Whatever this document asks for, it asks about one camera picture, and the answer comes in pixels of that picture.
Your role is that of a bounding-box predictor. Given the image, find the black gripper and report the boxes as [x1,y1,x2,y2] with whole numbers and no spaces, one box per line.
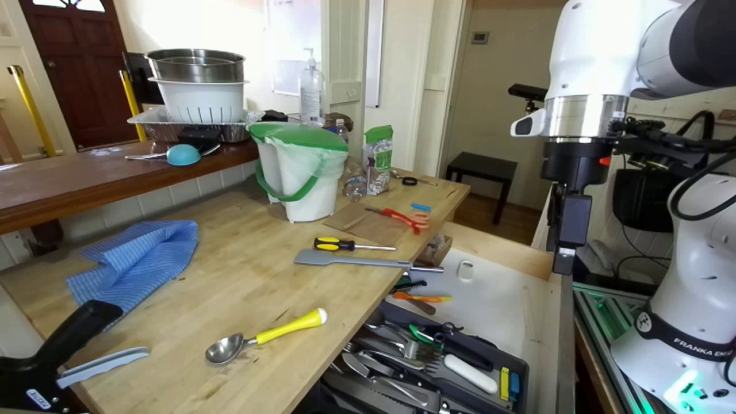
[542,144,611,276]

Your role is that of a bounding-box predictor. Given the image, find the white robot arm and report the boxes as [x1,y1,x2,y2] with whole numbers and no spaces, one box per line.
[511,0,736,276]

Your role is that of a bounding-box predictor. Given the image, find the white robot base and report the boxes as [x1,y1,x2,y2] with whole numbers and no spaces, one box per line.
[611,175,736,414]

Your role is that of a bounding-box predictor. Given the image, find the white wooden drawer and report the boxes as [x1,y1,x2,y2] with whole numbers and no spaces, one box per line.
[289,244,576,414]

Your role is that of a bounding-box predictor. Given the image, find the black stool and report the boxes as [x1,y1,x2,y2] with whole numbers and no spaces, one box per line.
[445,153,518,224]

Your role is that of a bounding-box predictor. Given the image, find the blue chalk piece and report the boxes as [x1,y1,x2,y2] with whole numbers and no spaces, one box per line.
[408,204,431,214]

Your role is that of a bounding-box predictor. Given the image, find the orange scissors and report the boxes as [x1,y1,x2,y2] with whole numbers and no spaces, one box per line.
[365,207,430,235]

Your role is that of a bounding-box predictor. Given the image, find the green topped jar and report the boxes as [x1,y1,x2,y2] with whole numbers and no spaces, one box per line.
[364,125,393,197]

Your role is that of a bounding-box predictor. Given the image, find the wooden cutting board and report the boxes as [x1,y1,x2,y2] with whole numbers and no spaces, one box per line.
[324,204,412,244]

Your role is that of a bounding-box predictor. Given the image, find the yellow blue tool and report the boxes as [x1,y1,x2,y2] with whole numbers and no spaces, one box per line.
[499,368,521,404]

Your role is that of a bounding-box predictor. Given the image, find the yellow black screwdriver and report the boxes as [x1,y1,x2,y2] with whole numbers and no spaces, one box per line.
[312,237,396,253]

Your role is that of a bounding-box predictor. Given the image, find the grey cutlery tray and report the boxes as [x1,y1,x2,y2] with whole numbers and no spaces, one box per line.
[295,301,529,414]

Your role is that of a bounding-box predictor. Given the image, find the white bin with green lid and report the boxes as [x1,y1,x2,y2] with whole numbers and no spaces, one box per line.
[249,122,349,224]

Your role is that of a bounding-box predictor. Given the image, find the clear spray bottle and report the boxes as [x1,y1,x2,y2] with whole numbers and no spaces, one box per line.
[299,57,324,126]

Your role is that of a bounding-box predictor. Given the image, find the grey spatula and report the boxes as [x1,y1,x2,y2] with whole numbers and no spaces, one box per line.
[295,251,444,275]

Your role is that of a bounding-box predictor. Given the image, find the teal lid brush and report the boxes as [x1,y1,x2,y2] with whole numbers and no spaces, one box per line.
[134,146,219,168]

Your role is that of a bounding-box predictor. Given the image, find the white dish rack tub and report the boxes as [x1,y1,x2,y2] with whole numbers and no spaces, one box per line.
[159,80,245,125]

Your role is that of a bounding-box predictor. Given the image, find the steel bowl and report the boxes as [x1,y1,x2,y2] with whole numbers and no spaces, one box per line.
[147,49,244,83]

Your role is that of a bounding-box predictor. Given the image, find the blue cloth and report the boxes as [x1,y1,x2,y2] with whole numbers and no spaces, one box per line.
[66,222,199,313]

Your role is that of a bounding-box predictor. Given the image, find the black clamp tool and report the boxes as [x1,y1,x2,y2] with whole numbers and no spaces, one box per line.
[0,300,147,414]

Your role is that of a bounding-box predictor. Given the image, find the black ring band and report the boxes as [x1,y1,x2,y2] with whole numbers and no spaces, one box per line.
[400,177,418,187]

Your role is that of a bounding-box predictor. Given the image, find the white handled knife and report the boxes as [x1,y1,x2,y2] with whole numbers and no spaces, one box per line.
[444,355,499,394]

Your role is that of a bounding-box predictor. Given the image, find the yellow handled ice cream scoop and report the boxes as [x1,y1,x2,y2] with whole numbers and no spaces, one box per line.
[205,309,328,367]

